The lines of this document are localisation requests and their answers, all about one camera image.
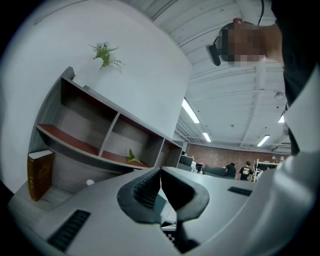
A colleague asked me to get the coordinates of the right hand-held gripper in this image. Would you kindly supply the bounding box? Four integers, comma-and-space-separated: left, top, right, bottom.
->
161, 224, 178, 248

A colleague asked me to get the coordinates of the person's torso in black clothing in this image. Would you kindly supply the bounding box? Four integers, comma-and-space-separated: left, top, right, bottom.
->
271, 0, 320, 157

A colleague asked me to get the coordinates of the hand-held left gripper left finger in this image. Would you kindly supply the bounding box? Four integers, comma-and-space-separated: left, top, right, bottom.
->
27, 167, 181, 256

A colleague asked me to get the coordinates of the person's head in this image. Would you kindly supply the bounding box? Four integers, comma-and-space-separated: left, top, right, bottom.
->
219, 18, 284, 69

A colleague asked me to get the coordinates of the black monitor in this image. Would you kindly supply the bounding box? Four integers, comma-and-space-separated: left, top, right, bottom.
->
203, 163, 228, 178

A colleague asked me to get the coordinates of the black head-worn camera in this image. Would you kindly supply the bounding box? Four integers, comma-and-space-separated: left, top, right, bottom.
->
205, 34, 224, 67

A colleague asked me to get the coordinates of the grey wooden shelf hutch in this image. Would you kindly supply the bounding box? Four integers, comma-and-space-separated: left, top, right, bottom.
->
28, 66, 185, 201

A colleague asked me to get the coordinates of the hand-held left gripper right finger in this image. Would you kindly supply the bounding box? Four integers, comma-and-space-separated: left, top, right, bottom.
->
161, 166, 259, 255

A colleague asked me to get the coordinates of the brown gold-printed book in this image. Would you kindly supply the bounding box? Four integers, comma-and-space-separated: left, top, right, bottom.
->
26, 149, 56, 203

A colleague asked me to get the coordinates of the green plant sprig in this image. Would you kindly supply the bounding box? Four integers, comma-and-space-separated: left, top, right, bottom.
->
123, 148, 144, 165

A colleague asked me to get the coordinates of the green plant on shelf top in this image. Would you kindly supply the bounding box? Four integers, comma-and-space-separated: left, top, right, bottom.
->
88, 41, 127, 74

